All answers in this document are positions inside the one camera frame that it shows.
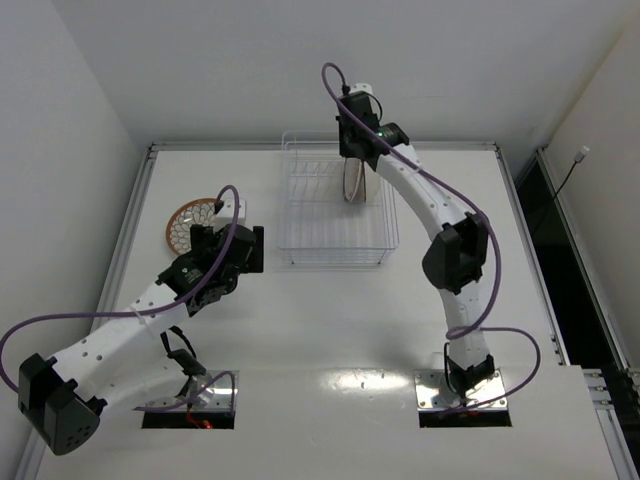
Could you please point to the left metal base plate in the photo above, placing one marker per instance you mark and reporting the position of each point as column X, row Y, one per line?
column 215, row 392

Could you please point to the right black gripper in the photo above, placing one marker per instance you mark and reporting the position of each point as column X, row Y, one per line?
column 353, row 148

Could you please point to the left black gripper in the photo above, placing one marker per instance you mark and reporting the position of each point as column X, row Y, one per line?
column 256, row 248

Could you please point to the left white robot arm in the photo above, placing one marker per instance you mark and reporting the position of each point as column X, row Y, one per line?
column 65, row 395

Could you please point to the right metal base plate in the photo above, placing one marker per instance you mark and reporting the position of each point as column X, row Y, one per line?
column 433, row 394

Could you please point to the black wall cable white plug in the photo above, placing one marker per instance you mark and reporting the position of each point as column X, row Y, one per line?
column 577, row 159

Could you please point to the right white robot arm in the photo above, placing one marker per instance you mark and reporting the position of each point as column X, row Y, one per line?
column 458, row 236

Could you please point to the white wire dish rack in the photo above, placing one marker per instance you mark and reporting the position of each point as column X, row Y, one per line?
column 316, row 227

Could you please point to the brown floral plate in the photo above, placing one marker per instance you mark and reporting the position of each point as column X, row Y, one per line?
column 196, row 212
column 372, row 181

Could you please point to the metal base plate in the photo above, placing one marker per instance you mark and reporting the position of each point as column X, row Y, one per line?
column 215, row 392
column 433, row 394

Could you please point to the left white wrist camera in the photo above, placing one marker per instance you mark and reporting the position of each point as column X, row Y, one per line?
column 227, row 212

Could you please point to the grey rimmed sunburst plate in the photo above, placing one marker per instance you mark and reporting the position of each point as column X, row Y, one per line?
column 353, row 182

